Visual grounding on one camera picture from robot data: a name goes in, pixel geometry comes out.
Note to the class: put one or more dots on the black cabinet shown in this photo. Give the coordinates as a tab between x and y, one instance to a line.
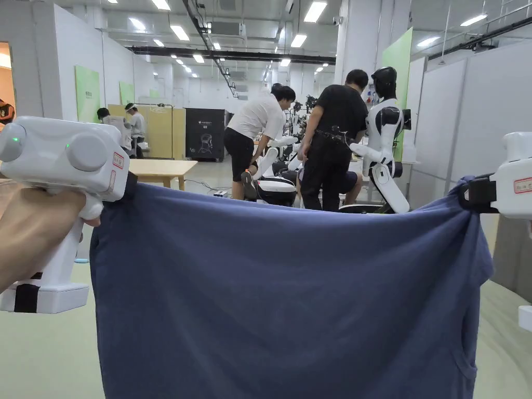
204	133

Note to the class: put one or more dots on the white robot with round base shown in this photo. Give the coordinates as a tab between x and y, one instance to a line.
274	185

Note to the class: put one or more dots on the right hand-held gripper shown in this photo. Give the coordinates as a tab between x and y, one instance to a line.
517	187

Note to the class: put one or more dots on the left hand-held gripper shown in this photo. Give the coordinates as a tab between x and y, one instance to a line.
62	153

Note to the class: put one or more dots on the person's left hand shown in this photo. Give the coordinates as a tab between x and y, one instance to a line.
33	232

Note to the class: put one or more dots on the bed with pale green sheet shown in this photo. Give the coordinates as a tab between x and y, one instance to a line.
41	357

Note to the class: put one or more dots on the dark blue shirt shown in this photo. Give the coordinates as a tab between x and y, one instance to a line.
282	299

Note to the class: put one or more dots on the white and black humanoid robot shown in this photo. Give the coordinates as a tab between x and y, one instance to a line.
388	124

